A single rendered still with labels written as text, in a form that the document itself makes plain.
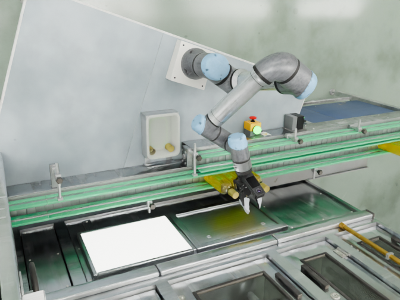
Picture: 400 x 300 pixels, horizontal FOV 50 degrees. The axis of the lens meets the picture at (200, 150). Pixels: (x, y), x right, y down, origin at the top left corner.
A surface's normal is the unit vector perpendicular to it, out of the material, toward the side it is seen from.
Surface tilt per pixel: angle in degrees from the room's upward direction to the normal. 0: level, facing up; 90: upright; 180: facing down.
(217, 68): 9
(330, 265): 90
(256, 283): 90
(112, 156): 0
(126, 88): 0
